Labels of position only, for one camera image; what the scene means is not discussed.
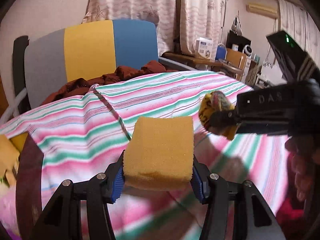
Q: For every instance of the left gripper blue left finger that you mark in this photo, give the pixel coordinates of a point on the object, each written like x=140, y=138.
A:
x=117, y=179

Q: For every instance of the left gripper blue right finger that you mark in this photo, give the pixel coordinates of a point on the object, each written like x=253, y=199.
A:
x=200, y=181

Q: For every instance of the yellow sponge block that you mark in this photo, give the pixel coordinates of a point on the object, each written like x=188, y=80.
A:
x=160, y=154

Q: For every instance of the yellow patterned sock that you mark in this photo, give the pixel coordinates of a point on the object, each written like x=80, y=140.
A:
x=216, y=102

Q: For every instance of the person's right hand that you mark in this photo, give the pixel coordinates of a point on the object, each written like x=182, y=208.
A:
x=305, y=156

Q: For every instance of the striped pink green bedspread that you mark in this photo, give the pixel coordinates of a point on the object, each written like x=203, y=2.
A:
x=79, y=136

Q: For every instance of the wooden side table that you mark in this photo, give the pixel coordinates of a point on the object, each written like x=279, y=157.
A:
x=223, y=66

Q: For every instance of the dark red blanket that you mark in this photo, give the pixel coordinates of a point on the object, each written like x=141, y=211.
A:
x=81, y=86

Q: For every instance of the gold metal tin tray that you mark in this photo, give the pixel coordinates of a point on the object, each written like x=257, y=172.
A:
x=28, y=188

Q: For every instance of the white blue tissue box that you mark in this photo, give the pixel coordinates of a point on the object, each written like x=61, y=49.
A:
x=203, y=48

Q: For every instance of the grey yellow blue headboard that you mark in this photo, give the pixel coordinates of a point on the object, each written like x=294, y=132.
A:
x=86, y=51

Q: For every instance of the black rolled mat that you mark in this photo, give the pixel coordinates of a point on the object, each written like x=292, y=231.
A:
x=18, y=53

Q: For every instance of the pink patterned curtain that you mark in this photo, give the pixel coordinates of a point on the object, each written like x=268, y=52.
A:
x=178, y=22

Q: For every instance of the wall air conditioner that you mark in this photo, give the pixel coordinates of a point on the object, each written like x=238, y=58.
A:
x=262, y=10

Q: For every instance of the white bed rail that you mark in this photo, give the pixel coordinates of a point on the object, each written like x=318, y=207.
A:
x=11, y=108

